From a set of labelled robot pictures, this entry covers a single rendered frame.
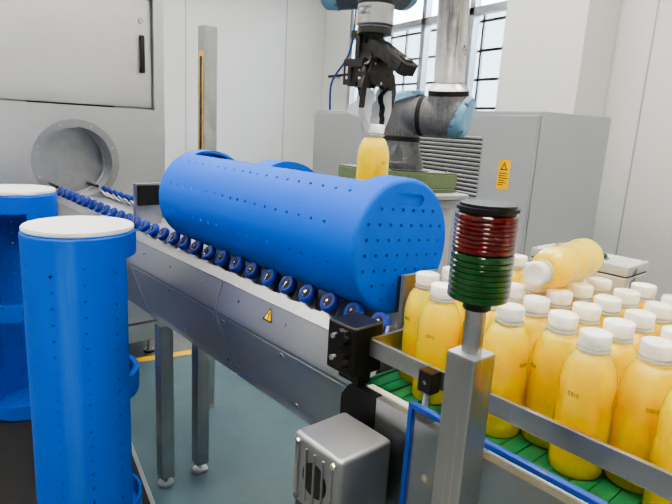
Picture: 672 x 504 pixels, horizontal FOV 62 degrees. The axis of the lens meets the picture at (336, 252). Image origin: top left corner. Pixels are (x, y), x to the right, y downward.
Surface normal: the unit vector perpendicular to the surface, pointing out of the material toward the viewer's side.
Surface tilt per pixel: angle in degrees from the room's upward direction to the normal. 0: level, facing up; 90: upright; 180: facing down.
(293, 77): 90
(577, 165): 90
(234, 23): 90
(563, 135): 90
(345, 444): 0
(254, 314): 70
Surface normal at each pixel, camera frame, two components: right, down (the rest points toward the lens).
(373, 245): 0.65, 0.20
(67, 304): 0.17, 0.22
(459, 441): -0.76, 0.11
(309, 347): -0.69, -0.23
